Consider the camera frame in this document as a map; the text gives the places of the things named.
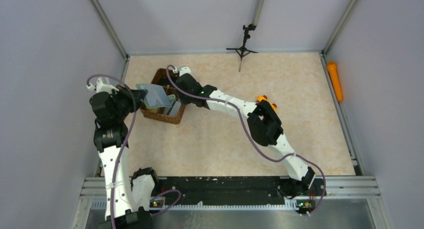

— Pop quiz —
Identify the grey pole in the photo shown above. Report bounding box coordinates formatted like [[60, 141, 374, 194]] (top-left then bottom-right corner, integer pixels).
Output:
[[251, 0, 265, 28]]

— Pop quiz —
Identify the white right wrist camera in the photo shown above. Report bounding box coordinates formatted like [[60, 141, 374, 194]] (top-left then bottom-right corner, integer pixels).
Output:
[[177, 66, 192, 76]]

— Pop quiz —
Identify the green leather card holder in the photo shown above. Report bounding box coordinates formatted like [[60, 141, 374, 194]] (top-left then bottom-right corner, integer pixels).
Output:
[[136, 84, 177, 109]]

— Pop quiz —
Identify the black mini tripod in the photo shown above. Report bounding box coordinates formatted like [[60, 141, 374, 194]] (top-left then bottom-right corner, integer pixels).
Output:
[[226, 23, 258, 72]]

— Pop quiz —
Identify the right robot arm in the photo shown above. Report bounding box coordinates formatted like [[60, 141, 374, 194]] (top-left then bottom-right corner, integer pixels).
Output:
[[169, 66, 316, 191]]

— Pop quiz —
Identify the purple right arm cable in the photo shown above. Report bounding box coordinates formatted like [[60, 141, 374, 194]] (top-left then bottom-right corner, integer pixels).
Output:
[[165, 64, 327, 217]]

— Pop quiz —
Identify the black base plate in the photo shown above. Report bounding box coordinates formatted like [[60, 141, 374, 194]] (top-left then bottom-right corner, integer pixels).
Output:
[[150, 176, 327, 207]]

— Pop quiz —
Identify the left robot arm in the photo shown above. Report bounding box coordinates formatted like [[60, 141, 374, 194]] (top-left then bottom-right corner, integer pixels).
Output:
[[86, 74, 158, 229]]

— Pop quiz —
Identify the orange cylindrical handle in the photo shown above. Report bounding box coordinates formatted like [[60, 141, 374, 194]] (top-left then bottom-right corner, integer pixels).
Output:
[[326, 61, 344, 102]]

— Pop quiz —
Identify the small orange red object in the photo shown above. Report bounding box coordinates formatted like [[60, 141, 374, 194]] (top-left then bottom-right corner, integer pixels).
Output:
[[256, 95, 277, 111]]

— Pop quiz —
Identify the brown woven divided basket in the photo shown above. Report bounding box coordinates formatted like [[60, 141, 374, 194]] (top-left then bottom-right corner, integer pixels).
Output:
[[136, 68, 186, 125]]

